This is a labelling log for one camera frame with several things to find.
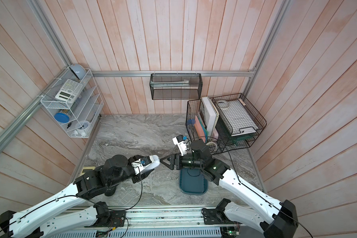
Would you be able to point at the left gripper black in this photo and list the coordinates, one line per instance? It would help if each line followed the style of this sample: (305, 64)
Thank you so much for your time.
(139, 177)

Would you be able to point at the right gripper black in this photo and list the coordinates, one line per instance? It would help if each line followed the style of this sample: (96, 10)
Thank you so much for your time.
(171, 167)

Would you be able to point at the white computer mouse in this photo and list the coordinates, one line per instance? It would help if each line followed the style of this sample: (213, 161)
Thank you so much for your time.
(155, 161)

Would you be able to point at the teal plastic storage tray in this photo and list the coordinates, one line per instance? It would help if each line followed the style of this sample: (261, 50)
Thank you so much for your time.
(192, 182)

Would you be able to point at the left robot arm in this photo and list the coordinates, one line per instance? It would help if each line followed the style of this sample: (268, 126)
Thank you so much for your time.
(47, 218)

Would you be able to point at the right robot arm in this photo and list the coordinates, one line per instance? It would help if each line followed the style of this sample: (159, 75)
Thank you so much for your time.
(271, 217)

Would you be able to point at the black mouse lower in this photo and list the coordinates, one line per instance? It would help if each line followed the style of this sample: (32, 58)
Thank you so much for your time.
(110, 191)

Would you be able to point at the yellow calculator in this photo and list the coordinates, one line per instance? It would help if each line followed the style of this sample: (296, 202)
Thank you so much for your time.
(86, 169)

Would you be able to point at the pink folder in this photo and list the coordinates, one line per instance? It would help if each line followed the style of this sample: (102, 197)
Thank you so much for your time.
(199, 129)

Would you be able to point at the tape roll by rack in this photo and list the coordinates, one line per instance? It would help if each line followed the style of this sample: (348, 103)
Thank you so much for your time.
(213, 146)

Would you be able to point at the white thick book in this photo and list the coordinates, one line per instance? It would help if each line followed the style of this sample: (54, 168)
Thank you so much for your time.
(209, 115)

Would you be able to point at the blue lid pencil jar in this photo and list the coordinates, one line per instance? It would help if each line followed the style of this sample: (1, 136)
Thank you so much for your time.
(62, 116)

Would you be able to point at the white grid notepad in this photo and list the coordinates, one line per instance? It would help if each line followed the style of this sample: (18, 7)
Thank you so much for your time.
(236, 118)

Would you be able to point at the white desk calculator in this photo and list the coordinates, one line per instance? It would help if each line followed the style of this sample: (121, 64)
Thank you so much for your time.
(69, 91)

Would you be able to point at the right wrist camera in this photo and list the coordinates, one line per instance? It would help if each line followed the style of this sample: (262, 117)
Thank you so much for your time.
(180, 142)

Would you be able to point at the black wire file rack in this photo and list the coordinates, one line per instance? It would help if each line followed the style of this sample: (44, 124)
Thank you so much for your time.
(193, 108)

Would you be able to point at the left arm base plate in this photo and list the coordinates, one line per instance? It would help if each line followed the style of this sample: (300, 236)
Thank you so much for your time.
(116, 218)

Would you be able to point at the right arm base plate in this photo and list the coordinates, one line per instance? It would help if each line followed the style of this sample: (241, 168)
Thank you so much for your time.
(213, 216)

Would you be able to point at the black mesh wall basket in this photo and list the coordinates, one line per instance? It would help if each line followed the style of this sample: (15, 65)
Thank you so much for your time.
(175, 86)

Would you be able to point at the black wire paper tray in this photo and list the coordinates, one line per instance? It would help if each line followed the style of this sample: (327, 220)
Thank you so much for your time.
(229, 142)

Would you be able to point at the white wire wall shelf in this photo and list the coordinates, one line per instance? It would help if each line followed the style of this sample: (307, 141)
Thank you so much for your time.
(75, 103)

